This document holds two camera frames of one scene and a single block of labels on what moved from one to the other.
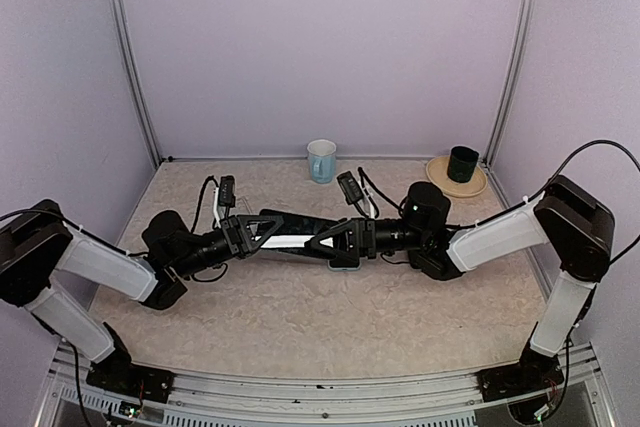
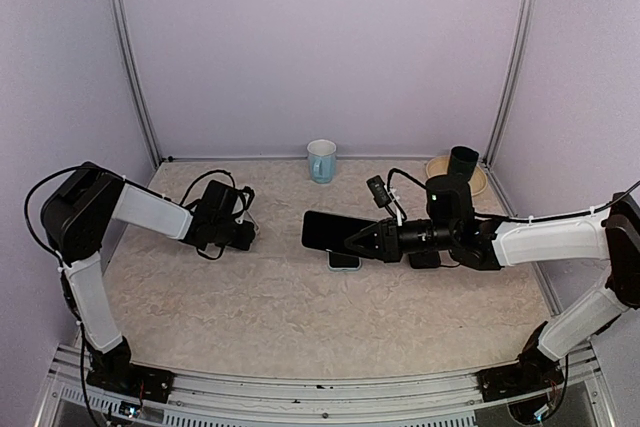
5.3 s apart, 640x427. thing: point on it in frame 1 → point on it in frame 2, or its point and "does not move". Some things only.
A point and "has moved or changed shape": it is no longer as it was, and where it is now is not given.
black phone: [296, 230] has moved or changed shape
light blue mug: [322, 158] does not move
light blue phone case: [345, 268] does not move
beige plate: [437, 176] does not move
